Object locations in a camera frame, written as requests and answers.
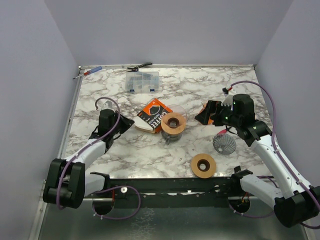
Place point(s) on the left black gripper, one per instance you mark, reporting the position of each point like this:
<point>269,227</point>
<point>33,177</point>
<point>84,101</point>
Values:
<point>124,122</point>

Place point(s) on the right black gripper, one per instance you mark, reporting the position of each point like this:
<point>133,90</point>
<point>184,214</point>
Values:
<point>213,113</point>

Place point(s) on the orange coffee filter box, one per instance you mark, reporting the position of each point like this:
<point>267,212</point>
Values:
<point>150,117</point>

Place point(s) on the grey glass dripper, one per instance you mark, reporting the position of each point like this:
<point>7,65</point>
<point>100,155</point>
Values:
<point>224,144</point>

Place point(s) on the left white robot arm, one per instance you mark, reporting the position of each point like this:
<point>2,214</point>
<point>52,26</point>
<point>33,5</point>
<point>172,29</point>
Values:
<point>67,183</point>

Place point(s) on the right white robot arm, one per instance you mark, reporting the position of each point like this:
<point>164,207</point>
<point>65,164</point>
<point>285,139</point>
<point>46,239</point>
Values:
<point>295,200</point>

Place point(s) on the clear plastic screw organizer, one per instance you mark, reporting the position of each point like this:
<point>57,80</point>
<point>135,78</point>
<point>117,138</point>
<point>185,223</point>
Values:
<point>143,82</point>

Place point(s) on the black pliers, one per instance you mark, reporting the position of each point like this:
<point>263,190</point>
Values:
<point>137,67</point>

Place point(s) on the red blue screwdriver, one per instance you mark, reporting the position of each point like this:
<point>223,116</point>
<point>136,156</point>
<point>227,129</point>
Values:
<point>89,72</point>

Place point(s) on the pink handled tool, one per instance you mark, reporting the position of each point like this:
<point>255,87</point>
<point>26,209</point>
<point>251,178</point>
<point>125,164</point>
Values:
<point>224,131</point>

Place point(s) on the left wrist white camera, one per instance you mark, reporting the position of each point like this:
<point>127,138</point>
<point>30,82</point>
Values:
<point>108,105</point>

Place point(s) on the wrist white camera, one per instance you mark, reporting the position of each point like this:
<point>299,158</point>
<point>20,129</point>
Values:
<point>228,101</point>
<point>108,105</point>

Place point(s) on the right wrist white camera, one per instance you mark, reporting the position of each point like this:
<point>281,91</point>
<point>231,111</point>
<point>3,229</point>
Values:
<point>228,101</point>

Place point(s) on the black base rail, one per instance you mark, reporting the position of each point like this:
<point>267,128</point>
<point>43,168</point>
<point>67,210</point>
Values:
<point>187,192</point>

